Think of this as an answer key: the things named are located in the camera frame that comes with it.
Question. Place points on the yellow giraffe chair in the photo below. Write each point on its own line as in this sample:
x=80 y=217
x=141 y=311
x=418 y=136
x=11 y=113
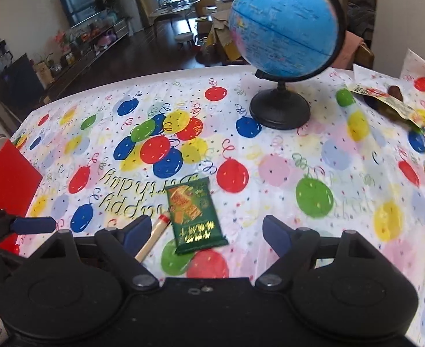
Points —
x=207 y=1

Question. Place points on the blue globe on black stand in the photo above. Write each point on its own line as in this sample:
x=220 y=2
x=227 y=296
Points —
x=281 y=25

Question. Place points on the flat screen television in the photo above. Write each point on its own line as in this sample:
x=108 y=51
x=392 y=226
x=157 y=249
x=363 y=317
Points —
x=80 y=3

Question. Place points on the green snack packet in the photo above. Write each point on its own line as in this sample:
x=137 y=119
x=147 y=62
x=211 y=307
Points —
x=194 y=220

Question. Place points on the black water dispenser cabinet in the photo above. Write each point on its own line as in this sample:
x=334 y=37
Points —
x=17 y=79

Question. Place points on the olive curtain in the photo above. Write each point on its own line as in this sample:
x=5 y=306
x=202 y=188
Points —
x=142 y=0

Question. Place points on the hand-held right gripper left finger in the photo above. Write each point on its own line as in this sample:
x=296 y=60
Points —
x=138 y=232

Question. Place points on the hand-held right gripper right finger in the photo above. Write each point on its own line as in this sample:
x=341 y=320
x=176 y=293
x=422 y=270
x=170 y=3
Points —
x=274 y=235

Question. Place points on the sofa with cream cover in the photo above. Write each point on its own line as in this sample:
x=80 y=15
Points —
x=223 y=39

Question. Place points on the brown packet with yellow label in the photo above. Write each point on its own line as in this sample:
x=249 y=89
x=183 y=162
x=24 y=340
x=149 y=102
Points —
x=396 y=107

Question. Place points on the balloon print tablecloth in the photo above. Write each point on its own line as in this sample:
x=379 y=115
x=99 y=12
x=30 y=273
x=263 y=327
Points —
x=270 y=173

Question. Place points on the round coffee table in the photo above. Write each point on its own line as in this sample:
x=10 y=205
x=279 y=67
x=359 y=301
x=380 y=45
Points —
x=172 y=7

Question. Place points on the long television cabinet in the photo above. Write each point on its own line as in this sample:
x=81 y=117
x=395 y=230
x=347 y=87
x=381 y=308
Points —
x=89 y=56

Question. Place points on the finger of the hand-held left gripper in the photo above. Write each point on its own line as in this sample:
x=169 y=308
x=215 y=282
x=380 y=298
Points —
x=31 y=225

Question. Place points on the pile of dark clothes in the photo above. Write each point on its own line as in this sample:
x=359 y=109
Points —
x=360 y=18

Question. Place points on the beige sausage stick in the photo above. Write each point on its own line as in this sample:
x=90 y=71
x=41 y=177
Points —
x=154 y=236

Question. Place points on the small round stool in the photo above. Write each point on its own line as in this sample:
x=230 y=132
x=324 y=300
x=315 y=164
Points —
x=184 y=37

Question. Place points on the red and white cardboard box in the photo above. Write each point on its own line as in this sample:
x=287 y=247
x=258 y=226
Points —
x=10 y=177

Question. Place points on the beige paper bag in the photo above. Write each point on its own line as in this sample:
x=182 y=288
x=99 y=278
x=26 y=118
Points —
x=43 y=72

